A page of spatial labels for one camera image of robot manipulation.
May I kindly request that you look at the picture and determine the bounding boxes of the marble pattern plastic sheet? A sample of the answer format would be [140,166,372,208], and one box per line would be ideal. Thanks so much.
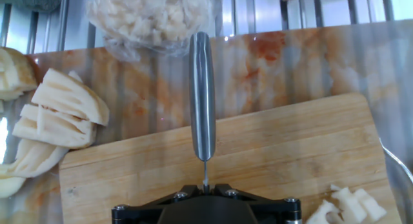
[0,19,413,224]

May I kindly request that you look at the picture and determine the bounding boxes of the cut lotus root piece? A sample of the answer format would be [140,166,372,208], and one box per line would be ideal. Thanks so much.
[12,103,97,150]
[0,138,68,179]
[30,68,110,127]
[0,46,39,101]

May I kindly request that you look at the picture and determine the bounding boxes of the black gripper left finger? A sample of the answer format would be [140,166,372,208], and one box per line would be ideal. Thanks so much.
[111,183,207,224]

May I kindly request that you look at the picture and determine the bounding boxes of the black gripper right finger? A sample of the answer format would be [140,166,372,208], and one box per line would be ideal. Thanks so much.
[206,183,303,224]

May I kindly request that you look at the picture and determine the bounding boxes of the plastic bag of lotus pieces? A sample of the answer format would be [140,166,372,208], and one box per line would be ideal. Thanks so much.
[85,0,216,62]

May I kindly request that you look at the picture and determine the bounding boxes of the steel cleaver knife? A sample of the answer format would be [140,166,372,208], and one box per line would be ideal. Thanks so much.
[188,31,217,187]

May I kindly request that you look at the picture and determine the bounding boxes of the bamboo cutting board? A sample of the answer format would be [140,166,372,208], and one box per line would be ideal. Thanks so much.
[59,92,403,224]

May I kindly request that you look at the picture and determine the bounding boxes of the thin cut lotus slices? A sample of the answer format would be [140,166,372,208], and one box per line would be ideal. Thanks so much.
[305,184,388,224]

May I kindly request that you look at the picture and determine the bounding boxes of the metal bowl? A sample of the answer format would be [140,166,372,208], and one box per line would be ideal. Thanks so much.
[379,138,413,186]

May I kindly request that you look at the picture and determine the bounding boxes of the flat lotus root slice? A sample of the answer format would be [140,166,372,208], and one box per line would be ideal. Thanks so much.
[0,175,26,199]

